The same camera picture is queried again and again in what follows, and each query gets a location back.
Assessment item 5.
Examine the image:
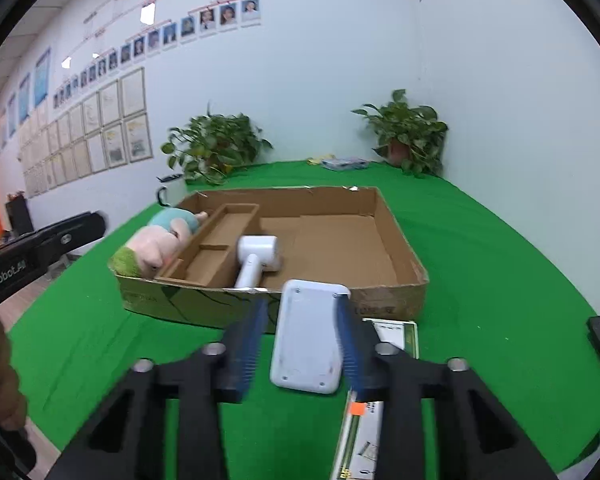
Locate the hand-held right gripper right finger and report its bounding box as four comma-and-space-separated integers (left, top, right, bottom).
332, 294, 558, 480

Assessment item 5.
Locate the row of portrait photos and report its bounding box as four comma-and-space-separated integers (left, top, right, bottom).
52, 0, 262, 110

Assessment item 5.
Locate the green tablecloth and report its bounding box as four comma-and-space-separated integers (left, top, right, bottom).
7, 157, 600, 473

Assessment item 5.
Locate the potted plant in terracotta pot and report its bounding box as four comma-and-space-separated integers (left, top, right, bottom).
351, 89, 449, 178

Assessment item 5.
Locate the person's left hand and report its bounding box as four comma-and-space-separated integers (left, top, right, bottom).
0, 312, 28, 433

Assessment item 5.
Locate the black cabinet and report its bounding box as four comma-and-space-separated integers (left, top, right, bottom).
5, 192, 35, 236

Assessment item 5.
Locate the blue patterned packet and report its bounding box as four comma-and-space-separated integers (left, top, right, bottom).
321, 157, 370, 171

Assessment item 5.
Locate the large cardboard box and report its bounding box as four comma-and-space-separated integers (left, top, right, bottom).
111, 185, 430, 331

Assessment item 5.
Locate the large leafy potted plant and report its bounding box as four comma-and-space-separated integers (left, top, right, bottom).
161, 105, 273, 186

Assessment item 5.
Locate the white hair dryer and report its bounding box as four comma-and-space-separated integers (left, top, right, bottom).
234, 235, 283, 292

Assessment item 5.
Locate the wall of framed certificates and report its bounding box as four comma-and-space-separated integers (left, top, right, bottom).
17, 66, 155, 200

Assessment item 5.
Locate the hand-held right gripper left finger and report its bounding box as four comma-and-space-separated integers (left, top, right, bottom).
45, 297, 271, 480

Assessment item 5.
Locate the pink and teal plush toy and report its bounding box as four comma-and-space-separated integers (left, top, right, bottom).
111, 207, 210, 278

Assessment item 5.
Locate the green and white carton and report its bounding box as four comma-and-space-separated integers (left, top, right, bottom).
330, 317, 420, 480

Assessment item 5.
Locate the white electronic device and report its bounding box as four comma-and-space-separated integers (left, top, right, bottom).
270, 279, 352, 395

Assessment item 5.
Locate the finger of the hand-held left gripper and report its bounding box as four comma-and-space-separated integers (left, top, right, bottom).
27, 211, 107, 281

